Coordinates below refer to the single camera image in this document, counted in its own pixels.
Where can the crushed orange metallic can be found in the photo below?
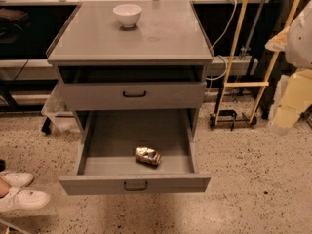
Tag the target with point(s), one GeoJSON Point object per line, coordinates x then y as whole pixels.
{"type": "Point", "coordinates": [148, 155]}

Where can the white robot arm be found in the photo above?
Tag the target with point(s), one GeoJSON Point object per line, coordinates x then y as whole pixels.
{"type": "Point", "coordinates": [295, 97]}

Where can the grey drawer cabinet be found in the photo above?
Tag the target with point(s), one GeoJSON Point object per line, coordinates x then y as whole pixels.
{"type": "Point", "coordinates": [167, 45]}

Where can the open grey lower drawer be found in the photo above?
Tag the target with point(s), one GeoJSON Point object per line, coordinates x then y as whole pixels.
{"type": "Point", "coordinates": [106, 155]}

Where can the closed grey upper drawer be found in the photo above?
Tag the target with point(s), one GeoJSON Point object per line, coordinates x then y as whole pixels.
{"type": "Point", "coordinates": [81, 97]}

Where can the clear plastic bin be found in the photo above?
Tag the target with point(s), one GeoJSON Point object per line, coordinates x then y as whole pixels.
{"type": "Point", "coordinates": [56, 110]}

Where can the white ceramic bowl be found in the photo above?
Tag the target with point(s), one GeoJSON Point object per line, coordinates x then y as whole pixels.
{"type": "Point", "coordinates": [127, 15]}

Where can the white sneaker far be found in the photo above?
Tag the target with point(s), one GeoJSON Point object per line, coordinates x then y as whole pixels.
{"type": "Point", "coordinates": [16, 179]}

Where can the white sneaker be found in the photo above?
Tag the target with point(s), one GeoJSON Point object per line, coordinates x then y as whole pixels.
{"type": "Point", "coordinates": [16, 179]}
{"type": "Point", "coordinates": [24, 199]}

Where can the white sneaker near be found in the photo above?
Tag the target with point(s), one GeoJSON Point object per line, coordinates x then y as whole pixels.
{"type": "Point", "coordinates": [24, 199]}

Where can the black upper drawer handle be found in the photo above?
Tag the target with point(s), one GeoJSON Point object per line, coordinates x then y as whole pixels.
{"type": "Point", "coordinates": [134, 95]}

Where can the black drawer handle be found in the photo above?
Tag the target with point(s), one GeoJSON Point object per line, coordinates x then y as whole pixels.
{"type": "Point", "coordinates": [135, 186]}
{"type": "Point", "coordinates": [134, 95]}

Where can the yellow wheeled ladder frame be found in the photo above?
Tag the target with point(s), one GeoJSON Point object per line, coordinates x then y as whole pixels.
{"type": "Point", "coordinates": [219, 114]}

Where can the black lower drawer handle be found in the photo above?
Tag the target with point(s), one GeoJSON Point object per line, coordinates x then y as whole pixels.
{"type": "Point", "coordinates": [135, 186]}

